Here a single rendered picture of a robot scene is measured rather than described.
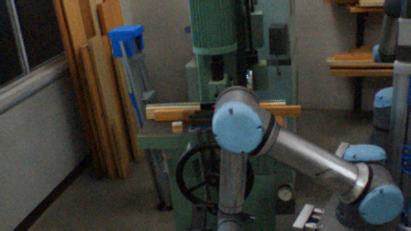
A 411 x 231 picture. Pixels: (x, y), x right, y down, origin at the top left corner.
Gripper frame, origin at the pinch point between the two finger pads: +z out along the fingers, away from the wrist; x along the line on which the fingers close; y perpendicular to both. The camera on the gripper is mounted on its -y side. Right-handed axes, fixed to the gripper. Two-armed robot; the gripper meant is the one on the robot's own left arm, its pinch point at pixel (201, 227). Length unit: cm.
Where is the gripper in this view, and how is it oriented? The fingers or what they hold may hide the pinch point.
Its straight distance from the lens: 162.4
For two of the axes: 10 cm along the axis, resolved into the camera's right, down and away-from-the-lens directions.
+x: 10.0, 0.1, -0.5
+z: 0.5, 1.3, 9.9
